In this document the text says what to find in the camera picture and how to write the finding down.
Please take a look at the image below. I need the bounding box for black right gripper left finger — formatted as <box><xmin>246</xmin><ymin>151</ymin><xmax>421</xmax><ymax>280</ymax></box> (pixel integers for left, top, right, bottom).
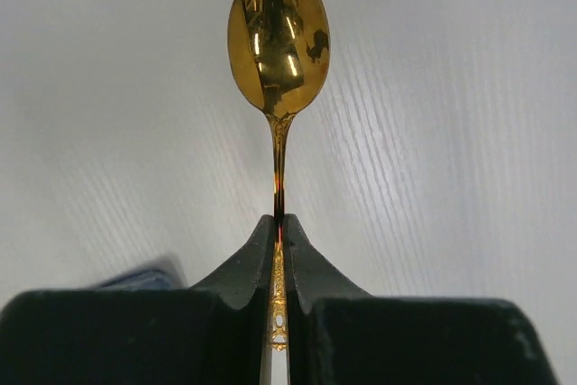
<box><xmin>1</xmin><ymin>215</ymin><xmax>275</xmax><ymax>384</ymax></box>

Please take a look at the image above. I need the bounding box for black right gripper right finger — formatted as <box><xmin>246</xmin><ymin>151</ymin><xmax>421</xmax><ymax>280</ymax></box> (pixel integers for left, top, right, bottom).
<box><xmin>283</xmin><ymin>215</ymin><xmax>557</xmax><ymax>384</ymax></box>

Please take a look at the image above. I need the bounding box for blue denim placemat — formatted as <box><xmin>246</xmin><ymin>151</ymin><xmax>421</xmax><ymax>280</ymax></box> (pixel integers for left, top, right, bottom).
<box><xmin>92</xmin><ymin>254</ymin><xmax>186</xmax><ymax>291</ymax></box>

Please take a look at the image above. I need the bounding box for gold spoon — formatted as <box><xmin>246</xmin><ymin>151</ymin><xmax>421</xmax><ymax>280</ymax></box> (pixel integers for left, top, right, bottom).
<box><xmin>227</xmin><ymin>0</ymin><xmax>331</xmax><ymax>351</ymax></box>

